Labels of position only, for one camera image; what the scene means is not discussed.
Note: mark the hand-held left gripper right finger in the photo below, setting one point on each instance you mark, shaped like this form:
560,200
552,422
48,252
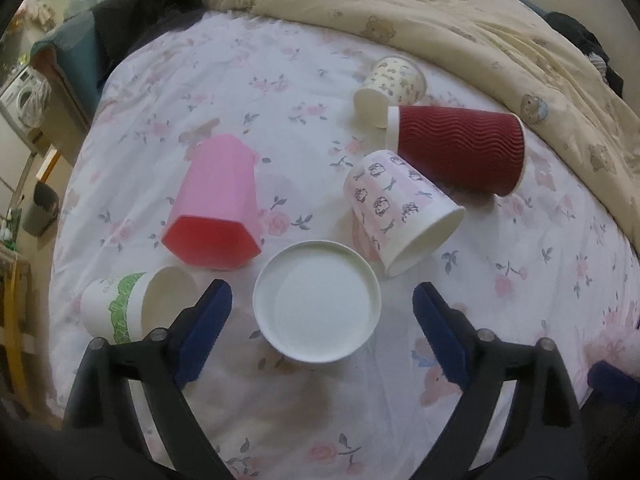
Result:
440,330

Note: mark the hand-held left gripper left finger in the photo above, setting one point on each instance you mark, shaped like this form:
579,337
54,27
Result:
202,330

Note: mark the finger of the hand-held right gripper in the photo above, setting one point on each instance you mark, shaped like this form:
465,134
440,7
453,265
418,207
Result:
612,377

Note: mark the white round plate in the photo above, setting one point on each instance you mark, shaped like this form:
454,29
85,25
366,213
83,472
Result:
320,305

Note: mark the green print white paper cup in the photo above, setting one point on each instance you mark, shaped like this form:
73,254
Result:
107,300

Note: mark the pink patterned paper cup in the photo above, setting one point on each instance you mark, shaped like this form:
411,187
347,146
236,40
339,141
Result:
395,200

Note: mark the pink plastic cup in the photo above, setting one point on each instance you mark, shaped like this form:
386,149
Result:
215,185

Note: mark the dark red ripple cup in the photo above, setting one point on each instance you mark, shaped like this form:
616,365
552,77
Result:
460,145

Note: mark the small cream patterned cup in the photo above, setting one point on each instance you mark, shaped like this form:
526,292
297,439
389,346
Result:
395,77

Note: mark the grey bin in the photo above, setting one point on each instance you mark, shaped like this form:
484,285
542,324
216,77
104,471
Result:
40,207

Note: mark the floral white bed sheet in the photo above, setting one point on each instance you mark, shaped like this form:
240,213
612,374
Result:
250,70

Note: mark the white washing machine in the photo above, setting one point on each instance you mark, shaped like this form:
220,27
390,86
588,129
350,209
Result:
20,97

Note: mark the teal chair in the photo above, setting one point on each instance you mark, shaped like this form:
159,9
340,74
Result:
75,60

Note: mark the yellow bear print quilt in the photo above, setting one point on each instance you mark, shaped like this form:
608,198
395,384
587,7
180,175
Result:
450,10

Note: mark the dark clothing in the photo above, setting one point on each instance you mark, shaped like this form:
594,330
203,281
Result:
140,15

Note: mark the dark clothes pile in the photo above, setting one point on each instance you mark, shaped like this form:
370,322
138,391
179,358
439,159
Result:
575,30

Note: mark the yellow wooden frame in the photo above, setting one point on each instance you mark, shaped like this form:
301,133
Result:
14,345

